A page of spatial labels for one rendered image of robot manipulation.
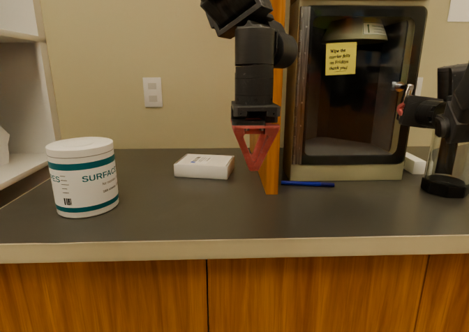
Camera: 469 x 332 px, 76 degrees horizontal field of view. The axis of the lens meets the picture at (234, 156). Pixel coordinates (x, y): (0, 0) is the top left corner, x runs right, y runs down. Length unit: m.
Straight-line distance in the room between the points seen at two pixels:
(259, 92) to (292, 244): 0.30
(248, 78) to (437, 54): 1.13
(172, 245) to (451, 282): 0.58
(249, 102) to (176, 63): 0.82
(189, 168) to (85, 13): 0.73
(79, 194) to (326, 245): 0.50
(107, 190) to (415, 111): 0.69
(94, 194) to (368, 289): 0.60
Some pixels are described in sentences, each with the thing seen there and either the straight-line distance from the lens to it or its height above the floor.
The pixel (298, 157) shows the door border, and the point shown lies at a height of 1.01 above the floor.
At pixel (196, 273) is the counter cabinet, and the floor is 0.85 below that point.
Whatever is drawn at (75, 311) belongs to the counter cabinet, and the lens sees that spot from 0.76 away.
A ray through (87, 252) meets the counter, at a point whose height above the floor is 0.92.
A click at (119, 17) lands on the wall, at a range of 1.29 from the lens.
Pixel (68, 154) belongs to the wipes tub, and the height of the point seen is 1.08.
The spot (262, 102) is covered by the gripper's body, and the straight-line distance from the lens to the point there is 0.44.
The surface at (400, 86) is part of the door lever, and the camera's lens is 0.88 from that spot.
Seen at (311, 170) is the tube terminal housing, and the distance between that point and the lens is 0.87.
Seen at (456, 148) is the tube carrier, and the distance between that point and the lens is 0.88.
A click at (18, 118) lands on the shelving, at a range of 1.46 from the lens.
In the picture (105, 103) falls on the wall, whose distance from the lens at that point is 1.31.
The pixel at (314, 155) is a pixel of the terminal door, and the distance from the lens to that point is 0.84.
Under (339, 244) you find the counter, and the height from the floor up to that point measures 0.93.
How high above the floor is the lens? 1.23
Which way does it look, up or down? 15 degrees down
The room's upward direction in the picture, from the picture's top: straight up
